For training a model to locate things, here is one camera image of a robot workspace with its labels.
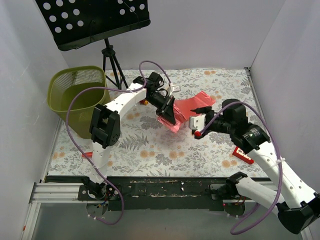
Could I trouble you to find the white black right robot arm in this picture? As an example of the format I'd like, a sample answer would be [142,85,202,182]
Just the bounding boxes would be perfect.
[189,99,320,235]

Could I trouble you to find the red trash bag roll remainder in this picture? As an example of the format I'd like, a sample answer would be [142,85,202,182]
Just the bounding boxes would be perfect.
[81,151,93,158]

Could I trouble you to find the red white toy block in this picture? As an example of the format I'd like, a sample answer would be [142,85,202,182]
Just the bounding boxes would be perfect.
[232,147,255,165]

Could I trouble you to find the colourful toy brick car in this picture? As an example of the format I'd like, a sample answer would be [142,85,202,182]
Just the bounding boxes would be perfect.
[139,99,149,106]

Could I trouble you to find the aluminium frame rail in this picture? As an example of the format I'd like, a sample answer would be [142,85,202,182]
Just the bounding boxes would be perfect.
[19,181,86,240]

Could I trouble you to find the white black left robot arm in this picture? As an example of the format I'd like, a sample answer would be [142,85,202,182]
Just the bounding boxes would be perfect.
[82,72,181,200]

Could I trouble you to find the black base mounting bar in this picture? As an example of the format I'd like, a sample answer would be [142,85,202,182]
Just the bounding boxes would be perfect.
[77,176,251,212]

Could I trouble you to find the black perforated music stand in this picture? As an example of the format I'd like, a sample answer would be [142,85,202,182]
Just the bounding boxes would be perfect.
[36,0,151,89]

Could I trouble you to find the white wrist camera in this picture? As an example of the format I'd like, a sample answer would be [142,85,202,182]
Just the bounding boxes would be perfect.
[188,114,206,140]
[167,84,181,96]

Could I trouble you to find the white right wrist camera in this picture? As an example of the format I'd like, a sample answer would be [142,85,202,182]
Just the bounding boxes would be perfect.
[188,114,206,140]

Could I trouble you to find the floral patterned table mat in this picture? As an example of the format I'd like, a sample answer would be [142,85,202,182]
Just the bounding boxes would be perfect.
[47,68,270,178]

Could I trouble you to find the red plastic trash bag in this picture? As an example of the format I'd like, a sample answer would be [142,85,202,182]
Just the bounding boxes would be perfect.
[157,91,216,133]

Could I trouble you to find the olive green mesh trash bin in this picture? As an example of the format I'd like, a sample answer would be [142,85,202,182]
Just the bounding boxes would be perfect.
[47,65,110,139]

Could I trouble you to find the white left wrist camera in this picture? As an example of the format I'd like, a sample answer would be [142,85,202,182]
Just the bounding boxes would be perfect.
[167,84,181,96]

